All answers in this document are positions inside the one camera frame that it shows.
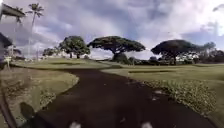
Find building with dark roof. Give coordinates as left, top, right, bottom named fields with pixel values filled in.
left=0, top=2, right=27, bottom=69

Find small low tree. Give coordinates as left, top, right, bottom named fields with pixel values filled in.
left=42, top=47, right=60, bottom=58

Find green grass lawn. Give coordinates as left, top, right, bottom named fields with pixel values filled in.
left=11, top=57, right=113, bottom=71
left=99, top=61, right=224, bottom=128

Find group of dark trees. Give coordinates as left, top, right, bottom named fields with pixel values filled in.
left=196, top=41, right=224, bottom=64

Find dark asphalt path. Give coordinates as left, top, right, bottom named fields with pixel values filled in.
left=0, top=67, right=218, bottom=128

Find rounded leafy tree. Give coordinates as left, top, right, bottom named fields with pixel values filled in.
left=58, top=35, right=91, bottom=60

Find patchy dry grass verge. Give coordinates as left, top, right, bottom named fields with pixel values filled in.
left=0, top=67, right=80, bottom=127

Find robot's own part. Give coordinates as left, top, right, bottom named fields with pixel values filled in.
left=140, top=121, right=154, bottom=128
left=68, top=121, right=82, bottom=128

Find tall palm tree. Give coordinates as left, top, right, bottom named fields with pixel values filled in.
left=25, top=2, right=45, bottom=61

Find dark umbrella-shaped tree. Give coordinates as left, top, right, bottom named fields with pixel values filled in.
left=150, top=39, right=201, bottom=66

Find wide umbrella-shaped tree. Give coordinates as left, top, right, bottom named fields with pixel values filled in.
left=87, top=35, right=147, bottom=63

